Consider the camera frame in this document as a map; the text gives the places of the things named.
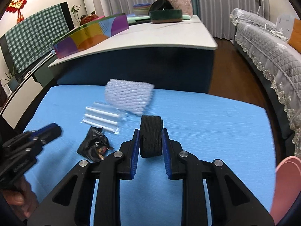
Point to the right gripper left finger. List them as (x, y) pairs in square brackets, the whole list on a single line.
[(90, 192)]

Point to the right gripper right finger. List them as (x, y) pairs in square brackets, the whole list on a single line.
[(211, 190)]

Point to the black wrapper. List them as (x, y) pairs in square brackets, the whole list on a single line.
[(95, 145)]

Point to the black elastic band roll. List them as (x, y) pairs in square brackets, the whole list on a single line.
[(150, 136)]

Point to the pink trash bin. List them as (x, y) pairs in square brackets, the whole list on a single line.
[(287, 187)]

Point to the person's left hand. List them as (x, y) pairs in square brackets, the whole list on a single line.
[(23, 201)]

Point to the tv cabinet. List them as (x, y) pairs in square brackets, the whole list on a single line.
[(24, 101)]

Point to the blue table cloth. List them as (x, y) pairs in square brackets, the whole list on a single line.
[(209, 127)]

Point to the clear pack of straws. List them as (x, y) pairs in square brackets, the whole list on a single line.
[(104, 116)]

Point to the television with checked cloth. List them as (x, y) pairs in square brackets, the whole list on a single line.
[(34, 37)]

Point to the white foam net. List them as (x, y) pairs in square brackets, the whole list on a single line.
[(129, 96)]

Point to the colourful gift box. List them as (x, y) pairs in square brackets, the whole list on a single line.
[(90, 34)]

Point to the white coffee table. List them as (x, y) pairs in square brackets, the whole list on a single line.
[(172, 56)]

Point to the red chinese knot decoration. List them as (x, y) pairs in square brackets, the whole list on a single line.
[(15, 6)]

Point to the grey covered sofa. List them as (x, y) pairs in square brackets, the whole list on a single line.
[(265, 46)]

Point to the orange cushion far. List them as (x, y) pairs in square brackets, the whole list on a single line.
[(295, 38)]

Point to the stacked coloured bowls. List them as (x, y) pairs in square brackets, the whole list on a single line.
[(141, 9)]

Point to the dark green round box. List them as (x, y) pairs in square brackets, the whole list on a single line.
[(166, 16)]

